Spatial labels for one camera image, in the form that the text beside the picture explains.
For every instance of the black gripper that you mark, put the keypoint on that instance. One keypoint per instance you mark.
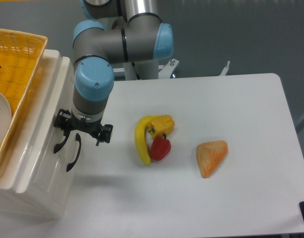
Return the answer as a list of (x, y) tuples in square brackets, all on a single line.
[(68, 122)]

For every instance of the black top drawer handle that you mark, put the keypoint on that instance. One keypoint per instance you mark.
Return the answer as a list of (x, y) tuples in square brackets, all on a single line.
[(60, 145)]

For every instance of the black drawer handle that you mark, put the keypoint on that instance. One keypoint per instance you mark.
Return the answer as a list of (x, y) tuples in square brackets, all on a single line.
[(76, 153), (60, 145)]

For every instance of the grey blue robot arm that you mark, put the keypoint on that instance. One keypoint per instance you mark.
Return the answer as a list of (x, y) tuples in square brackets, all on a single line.
[(115, 31)]

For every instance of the white drawer cabinet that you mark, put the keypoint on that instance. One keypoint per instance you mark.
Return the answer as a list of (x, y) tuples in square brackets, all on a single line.
[(16, 158)]

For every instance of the yellow banana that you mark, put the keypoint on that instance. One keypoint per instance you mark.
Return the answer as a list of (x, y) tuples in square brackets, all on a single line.
[(140, 139)]

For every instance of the yellow bell pepper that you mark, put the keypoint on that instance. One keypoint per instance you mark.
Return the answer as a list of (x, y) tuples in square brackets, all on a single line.
[(160, 125)]

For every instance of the red bell pepper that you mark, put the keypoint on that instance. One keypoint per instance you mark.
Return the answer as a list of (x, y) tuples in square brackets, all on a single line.
[(160, 147)]

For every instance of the white plate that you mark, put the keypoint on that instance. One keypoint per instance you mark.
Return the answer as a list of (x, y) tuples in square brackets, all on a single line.
[(5, 116)]

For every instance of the yellow woven basket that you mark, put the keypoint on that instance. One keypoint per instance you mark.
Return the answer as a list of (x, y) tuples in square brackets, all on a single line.
[(20, 53)]

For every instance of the orange triangular bread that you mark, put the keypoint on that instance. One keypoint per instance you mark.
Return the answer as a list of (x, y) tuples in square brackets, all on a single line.
[(210, 155)]

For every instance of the black bottom drawer handle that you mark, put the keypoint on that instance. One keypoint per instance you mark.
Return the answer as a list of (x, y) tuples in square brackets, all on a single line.
[(76, 153)]

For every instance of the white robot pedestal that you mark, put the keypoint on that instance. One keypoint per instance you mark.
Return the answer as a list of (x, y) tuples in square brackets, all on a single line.
[(144, 70)]

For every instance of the white table clamp bracket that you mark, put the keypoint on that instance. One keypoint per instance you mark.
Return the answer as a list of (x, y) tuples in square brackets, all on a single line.
[(225, 69)]

